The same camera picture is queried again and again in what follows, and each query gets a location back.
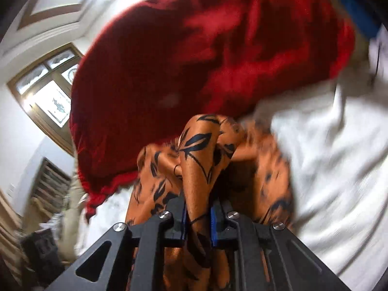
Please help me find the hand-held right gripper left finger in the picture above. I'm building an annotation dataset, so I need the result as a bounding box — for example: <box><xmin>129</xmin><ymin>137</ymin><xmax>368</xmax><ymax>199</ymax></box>
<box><xmin>42</xmin><ymin>196</ymin><xmax>187</xmax><ymax>291</ymax></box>

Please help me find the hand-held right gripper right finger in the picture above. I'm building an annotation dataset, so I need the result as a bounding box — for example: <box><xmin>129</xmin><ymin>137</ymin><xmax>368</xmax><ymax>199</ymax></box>
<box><xmin>210</xmin><ymin>199</ymin><xmax>352</xmax><ymax>291</ymax></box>

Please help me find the orange black floral garment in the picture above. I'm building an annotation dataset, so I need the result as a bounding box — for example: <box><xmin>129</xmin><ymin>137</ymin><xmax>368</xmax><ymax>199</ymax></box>
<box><xmin>126</xmin><ymin>113</ymin><xmax>296</xmax><ymax>291</ymax></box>

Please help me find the white bed sheet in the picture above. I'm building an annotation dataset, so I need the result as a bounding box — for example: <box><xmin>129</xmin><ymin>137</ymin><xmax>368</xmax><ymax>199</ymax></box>
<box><xmin>74</xmin><ymin>47</ymin><xmax>388</xmax><ymax>290</ymax></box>

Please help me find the wooden shelf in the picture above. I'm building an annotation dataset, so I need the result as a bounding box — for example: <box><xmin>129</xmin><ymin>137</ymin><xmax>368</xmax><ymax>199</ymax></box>
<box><xmin>30</xmin><ymin>157</ymin><xmax>73</xmax><ymax>217</ymax></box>

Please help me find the dark box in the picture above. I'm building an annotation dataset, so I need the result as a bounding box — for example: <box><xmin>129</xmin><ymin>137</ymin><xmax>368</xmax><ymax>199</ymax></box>
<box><xmin>19</xmin><ymin>230</ymin><xmax>66</xmax><ymax>281</ymax></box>

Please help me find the red fleece blanket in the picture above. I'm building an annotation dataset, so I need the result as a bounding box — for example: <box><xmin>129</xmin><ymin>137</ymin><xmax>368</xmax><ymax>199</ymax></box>
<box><xmin>69</xmin><ymin>0</ymin><xmax>356</xmax><ymax>222</ymax></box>

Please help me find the crumpled white cloth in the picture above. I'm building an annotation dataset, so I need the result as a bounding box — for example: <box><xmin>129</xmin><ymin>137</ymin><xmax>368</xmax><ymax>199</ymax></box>
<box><xmin>365</xmin><ymin>30</ymin><xmax>388</xmax><ymax>82</ymax></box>

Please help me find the blue cloth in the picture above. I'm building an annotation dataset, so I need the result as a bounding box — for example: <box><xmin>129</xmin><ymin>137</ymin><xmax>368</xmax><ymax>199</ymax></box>
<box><xmin>329</xmin><ymin>0</ymin><xmax>388</xmax><ymax>38</ymax></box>

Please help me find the wooden frame window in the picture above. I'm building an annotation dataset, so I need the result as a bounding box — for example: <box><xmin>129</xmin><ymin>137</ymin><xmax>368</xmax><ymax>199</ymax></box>
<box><xmin>7</xmin><ymin>43</ymin><xmax>85</xmax><ymax>156</ymax></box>

